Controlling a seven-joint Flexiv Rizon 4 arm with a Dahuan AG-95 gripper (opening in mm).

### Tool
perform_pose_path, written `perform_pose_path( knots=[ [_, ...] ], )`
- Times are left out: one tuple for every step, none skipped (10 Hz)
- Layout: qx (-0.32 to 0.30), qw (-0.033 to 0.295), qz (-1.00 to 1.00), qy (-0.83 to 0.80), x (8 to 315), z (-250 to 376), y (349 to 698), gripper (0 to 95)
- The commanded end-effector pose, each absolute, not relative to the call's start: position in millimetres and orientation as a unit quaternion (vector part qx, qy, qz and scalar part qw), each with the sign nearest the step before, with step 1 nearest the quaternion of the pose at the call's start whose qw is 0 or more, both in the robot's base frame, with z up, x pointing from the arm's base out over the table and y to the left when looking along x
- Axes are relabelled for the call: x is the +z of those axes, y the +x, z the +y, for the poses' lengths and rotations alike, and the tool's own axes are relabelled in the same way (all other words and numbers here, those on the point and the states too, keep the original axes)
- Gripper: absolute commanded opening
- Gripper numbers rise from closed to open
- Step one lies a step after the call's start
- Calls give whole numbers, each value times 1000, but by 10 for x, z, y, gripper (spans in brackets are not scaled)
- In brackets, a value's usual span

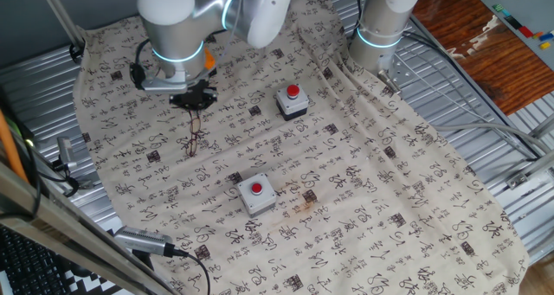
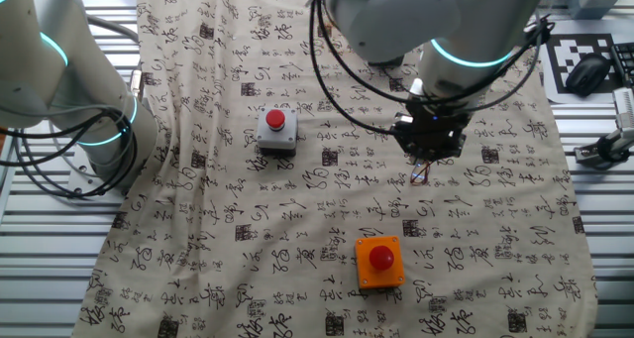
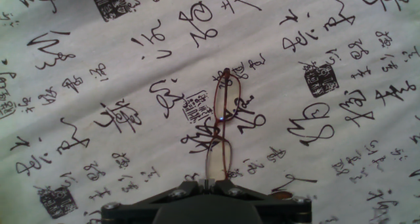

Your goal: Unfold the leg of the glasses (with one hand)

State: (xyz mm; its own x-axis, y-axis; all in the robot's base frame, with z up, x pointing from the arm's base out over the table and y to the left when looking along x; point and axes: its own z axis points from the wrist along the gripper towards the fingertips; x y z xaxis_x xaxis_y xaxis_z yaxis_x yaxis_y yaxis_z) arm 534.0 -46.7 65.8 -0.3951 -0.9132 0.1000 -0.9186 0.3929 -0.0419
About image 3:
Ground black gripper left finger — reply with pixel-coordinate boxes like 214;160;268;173
100;179;208;224

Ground beige calligraphy print cloth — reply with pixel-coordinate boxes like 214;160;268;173
0;0;420;224

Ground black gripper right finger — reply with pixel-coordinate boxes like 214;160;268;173
207;179;313;224

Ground red-framed glasses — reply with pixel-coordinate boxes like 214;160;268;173
205;68;242;181

